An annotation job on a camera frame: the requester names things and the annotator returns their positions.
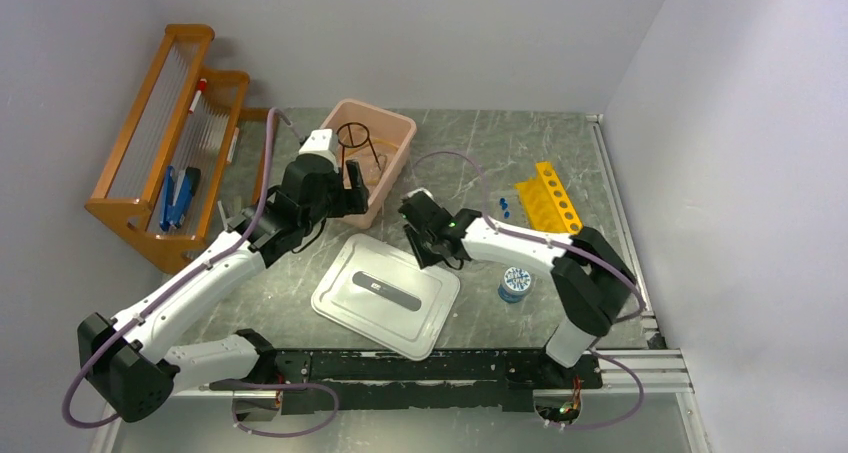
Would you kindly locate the pink plastic bin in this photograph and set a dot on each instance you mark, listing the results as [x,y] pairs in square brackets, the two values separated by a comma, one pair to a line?
[384,125]

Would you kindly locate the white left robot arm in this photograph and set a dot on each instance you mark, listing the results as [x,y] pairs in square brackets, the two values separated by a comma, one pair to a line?
[131,359]

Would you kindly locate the yellow test tube rack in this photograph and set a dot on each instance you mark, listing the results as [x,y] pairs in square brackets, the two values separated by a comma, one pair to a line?
[545,202]

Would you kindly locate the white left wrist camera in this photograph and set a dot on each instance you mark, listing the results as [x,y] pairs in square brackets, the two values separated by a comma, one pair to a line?
[323,143]

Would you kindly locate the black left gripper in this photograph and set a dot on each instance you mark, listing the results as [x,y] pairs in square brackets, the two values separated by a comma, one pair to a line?
[349,200]

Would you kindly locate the aluminium frame rail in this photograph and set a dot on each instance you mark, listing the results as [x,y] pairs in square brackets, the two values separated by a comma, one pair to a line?
[598,392]

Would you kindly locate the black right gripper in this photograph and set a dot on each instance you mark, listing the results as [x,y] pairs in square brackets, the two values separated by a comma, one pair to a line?
[424,258]

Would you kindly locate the red and white marker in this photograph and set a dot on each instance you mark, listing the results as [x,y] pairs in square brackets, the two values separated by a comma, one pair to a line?
[197,94]

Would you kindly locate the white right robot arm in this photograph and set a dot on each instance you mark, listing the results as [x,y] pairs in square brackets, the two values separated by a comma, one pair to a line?
[591,280]

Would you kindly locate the clear plastic well plate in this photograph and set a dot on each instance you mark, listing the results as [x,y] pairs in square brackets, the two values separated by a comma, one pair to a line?
[511,195]

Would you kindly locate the blue patterned round tin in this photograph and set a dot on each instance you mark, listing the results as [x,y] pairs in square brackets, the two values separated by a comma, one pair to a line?
[515,284]

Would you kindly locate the wooden drying rack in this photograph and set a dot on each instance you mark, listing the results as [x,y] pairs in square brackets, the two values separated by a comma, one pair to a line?
[159,132]

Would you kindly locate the black wire ring tripod stand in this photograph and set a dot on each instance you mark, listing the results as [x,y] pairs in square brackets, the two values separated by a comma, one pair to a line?
[352,136]

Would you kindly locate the white metal tray lid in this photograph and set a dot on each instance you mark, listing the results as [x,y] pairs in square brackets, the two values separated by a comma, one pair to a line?
[380,292]

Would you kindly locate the blue stapler tool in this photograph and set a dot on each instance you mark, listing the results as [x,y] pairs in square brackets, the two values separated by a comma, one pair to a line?
[180,187]

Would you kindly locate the tan rubber tubing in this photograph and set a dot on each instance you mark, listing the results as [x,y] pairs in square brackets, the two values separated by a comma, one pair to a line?
[377,154]

